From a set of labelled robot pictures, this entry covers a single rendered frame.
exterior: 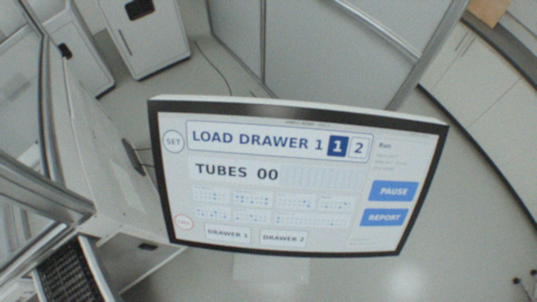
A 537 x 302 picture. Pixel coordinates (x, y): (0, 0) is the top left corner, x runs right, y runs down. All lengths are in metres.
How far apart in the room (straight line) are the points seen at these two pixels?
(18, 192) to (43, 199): 0.06
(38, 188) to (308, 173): 0.51
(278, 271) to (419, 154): 1.15
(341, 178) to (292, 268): 1.09
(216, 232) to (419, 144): 0.41
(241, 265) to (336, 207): 1.07
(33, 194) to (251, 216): 0.44
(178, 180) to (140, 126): 1.64
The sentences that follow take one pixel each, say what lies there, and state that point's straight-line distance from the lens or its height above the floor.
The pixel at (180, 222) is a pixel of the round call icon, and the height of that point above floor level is 1.01.
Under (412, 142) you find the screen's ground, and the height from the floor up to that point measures 1.17.
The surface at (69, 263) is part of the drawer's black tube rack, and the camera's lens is 0.82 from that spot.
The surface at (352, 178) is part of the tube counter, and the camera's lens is 0.40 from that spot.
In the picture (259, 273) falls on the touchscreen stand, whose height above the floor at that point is 0.03.
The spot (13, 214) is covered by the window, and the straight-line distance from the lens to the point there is 0.64.
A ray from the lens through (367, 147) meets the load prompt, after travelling 0.38.
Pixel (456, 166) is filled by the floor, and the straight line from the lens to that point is 2.32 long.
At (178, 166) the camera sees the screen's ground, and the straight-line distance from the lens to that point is 0.41.
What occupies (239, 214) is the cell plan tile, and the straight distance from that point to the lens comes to 0.43.
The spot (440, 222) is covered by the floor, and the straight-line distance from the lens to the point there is 1.98.
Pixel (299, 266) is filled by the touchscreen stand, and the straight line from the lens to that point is 1.44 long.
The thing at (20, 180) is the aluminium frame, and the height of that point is 1.19.
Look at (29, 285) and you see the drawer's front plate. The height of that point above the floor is 0.88.
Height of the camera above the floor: 1.46
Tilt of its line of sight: 62 degrees down
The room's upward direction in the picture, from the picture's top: 3 degrees clockwise
